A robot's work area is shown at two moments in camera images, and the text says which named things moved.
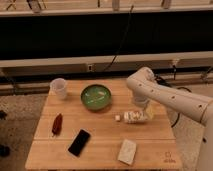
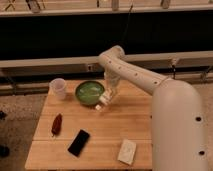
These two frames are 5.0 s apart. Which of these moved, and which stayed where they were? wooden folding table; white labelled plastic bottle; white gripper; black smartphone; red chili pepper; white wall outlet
Moved: white labelled plastic bottle; white gripper
Stayed: wooden folding table; red chili pepper; white wall outlet; black smartphone
